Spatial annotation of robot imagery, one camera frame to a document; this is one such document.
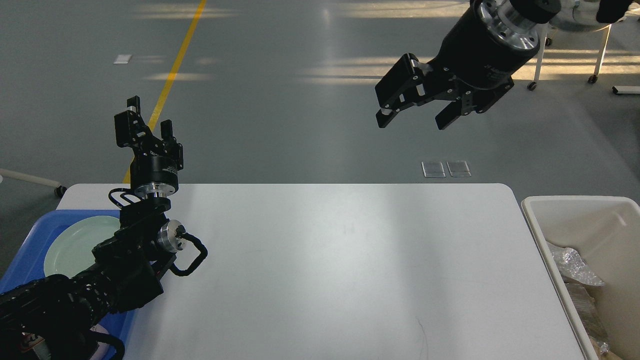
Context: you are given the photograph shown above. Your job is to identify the white paper on floor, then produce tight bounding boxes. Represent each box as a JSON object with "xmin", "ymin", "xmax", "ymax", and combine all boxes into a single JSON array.
[{"xmin": 113, "ymin": 54, "xmax": 133, "ymax": 65}]

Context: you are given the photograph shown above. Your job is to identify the blue plastic tray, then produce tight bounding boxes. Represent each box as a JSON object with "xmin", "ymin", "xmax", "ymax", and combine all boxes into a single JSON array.
[{"xmin": 1, "ymin": 210, "xmax": 145, "ymax": 360}]

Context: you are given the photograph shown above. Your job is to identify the white plastic bin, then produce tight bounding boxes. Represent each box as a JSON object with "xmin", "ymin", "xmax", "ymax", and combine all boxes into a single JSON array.
[{"xmin": 521, "ymin": 195, "xmax": 640, "ymax": 360}]

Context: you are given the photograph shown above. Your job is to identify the foil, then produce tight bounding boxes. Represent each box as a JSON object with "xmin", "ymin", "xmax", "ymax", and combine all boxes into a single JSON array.
[{"xmin": 564, "ymin": 283, "xmax": 611, "ymax": 356}]

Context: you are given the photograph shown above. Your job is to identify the white bar on floor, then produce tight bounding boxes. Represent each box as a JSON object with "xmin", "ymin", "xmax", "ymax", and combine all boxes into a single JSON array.
[{"xmin": 612, "ymin": 85, "xmax": 640, "ymax": 96}]

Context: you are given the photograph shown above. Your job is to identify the light green plate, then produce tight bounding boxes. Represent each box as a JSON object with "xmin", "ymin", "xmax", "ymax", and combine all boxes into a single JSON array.
[{"xmin": 43, "ymin": 215, "xmax": 121, "ymax": 278}]

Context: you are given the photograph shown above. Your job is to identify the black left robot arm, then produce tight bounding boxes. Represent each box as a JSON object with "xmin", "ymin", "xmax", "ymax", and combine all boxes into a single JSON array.
[{"xmin": 0, "ymin": 96, "xmax": 208, "ymax": 360}]

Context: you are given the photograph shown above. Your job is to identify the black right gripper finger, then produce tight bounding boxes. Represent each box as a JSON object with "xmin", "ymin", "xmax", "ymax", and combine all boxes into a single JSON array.
[
  {"xmin": 375, "ymin": 53, "xmax": 435, "ymax": 129},
  {"xmin": 435, "ymin": 77, "xmax": 514, "ymax": 130}
]

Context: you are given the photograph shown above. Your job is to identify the pink mug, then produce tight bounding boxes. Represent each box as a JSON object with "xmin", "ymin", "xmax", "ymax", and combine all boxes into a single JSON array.
[{"xmin": 90, "ymin": 324, "xmax": 110, "ymax": 360}]

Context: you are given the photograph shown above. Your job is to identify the brown paper ball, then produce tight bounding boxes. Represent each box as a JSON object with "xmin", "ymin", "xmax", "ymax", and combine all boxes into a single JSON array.
[{"xmin": 595, "ymin": 350, "xmax": 622, "ymax": 360}]

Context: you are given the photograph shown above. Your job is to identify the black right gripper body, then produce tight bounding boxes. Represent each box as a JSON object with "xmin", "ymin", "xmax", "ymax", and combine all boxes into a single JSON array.
[{"xmin": 429, "ymin": 5, "xmax": 543, "ymax": 113}]

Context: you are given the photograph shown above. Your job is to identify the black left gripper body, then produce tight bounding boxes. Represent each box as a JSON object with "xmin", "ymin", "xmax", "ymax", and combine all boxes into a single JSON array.
[{"xmin": 130, "ymin": 151, "xmax": 179, "ymax": 198}]

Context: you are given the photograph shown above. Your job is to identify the white chair on casters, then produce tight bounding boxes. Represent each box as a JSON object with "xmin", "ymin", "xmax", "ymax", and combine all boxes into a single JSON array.
[{"xmin": 527, "ymin": 0, "xmax": 633, "ymax": 91}]

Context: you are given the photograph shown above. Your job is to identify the white leg with caster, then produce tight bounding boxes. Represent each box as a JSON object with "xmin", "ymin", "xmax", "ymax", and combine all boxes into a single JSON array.
[{"xmin": 0, "ymin": 168, "xmax": 67, "ymax": 199}]

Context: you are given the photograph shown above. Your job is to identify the aluminium foil tray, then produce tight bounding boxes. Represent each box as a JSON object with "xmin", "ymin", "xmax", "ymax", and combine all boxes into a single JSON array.
[{"xmin": 546, "ymin": 241, "xmax": 606, "ymax": 287}]

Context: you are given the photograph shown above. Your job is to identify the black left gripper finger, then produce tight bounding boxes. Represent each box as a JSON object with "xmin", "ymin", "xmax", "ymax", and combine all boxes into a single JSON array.
[
  {"xmin": 114, "ymin": 96, "xmax": 156, "ymax": 155},
  {"xmin": 160, "ymin": 120, "xmax": 184, "ymax": 171}
]

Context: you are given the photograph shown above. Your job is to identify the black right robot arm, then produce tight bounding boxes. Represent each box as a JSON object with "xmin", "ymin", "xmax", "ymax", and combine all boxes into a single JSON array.
[{"xmin": 374, "ymin": 0, "xmax": 632, "ymax": 130}]

